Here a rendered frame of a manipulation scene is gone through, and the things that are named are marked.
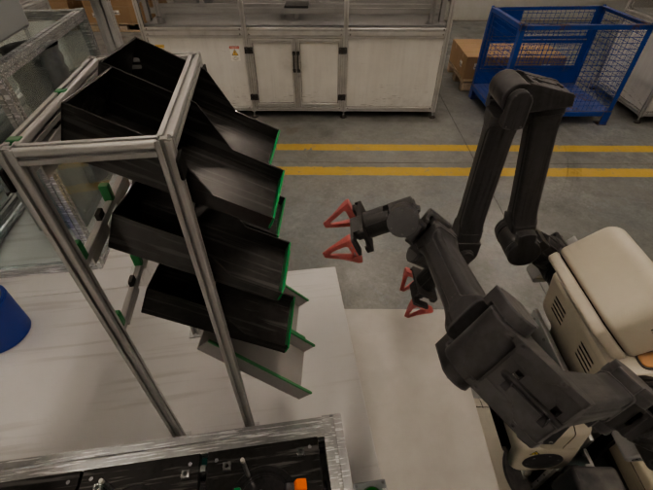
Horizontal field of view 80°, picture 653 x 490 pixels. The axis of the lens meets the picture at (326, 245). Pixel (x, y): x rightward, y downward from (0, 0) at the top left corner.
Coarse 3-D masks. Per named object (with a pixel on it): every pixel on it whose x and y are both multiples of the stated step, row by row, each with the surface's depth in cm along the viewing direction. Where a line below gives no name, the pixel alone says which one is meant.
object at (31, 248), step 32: (32, 32) 148; (32, 64) 113; (32, 96) 112; (0, 128) 106; (0, 192) 118; (96, 192) 145; (0, 224) 125; (32, 224) 127; (0, 256) 133; (32, 256) 135
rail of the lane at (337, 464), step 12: (324, 420) 91; (336, 420) 91; (324, 432) 89; (336, 432) 89; (336, 444) 88; (336, 456) 86; (336, 468) 83; (348, 468) 83; (336, 480) 82; (348, 480) 82
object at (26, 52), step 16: (32, 16) 144; (48, 16) 144; (64, 16) 145; (80, 16) 142; (48, 32) 121; (64, 32) 130; (16, 48) 109; (32, 48) 112; (96, 48) 154; (0, 64) 98; (16, 64) 104; (0, 80) 97; (0, 96) 100; (16, 96) 102; (16, 112) 102; (16, 128) 105; (64, 192) 122; (64, 208) 124; (80, 224) 129; (0, 272) 136; (16, 272) 137; (32, 272) 138; (48, 272) 139
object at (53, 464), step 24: (216, 432) 89; (240, 432) 89; (264, 432) 89; (288, 432) 90; (312, 432) 89; (48, 456) 85; (72, 456) 85; (96, 456) 85; (120, 456) 86; (144, 456) 85; (168, 456) 85; (0, 480) 82
